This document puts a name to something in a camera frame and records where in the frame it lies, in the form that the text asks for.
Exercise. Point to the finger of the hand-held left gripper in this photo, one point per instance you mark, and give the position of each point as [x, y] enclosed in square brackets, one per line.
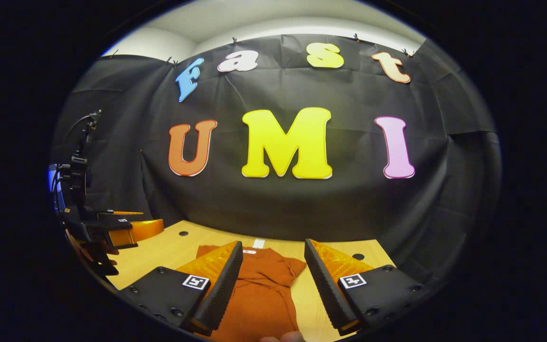
[112, 216]
[119, 228]

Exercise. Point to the black backdrop cloth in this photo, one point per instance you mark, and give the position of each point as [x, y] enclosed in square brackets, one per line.
[278, 204]

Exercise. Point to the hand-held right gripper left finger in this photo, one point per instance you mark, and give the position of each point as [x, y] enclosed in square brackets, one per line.
[221, 294]

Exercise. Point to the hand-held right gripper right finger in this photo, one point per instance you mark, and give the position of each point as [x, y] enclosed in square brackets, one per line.
[325, 289]

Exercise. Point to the white tape label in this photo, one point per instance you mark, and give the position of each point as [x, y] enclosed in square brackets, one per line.
[259, 243]

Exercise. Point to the orange button shirt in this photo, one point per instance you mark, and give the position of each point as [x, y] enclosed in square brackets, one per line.
[259, 294]

